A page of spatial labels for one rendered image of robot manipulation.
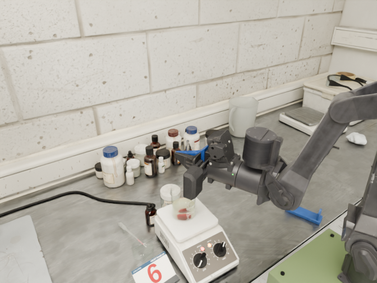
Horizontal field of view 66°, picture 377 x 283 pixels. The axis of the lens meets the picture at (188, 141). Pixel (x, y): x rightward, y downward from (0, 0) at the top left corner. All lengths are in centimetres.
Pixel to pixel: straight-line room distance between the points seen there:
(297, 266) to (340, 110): 33
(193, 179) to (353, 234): 28
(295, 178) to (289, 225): 37
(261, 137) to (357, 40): 139
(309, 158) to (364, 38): 138
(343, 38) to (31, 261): 176
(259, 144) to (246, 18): 90
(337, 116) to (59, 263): 69
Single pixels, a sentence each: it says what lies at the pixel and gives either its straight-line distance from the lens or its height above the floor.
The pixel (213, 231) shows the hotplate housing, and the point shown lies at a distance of 74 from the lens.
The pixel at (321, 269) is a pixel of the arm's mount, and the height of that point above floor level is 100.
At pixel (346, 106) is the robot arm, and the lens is 48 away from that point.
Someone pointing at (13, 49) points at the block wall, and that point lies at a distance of 96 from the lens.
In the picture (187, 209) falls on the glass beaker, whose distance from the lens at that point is 70.
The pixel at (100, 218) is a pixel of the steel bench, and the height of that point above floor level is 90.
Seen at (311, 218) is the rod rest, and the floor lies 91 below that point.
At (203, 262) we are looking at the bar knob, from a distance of 71.
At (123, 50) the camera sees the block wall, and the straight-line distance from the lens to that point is 104.
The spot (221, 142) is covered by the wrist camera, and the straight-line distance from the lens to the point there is 56.
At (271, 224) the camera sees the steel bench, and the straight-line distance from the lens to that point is 88.
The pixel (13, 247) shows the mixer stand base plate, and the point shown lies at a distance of 90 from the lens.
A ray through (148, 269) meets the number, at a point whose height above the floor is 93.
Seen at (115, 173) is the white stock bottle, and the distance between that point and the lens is 97.
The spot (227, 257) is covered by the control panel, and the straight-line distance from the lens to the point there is 73.
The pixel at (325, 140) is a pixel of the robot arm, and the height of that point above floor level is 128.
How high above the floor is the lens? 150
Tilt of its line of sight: 29 degrees down
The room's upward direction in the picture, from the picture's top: straight up
